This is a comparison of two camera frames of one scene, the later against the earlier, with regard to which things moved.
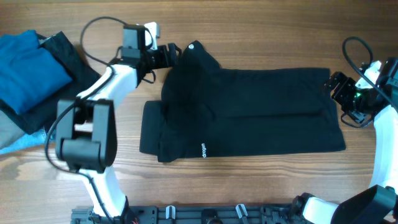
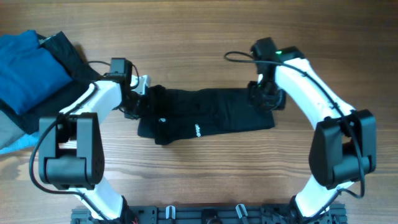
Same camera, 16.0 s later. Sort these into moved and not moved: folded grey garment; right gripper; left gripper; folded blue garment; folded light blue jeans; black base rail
Moved: right gripper; left gripper
Not moved: folded grey garment; black base rail; folded blue garment; folded light blue jeans
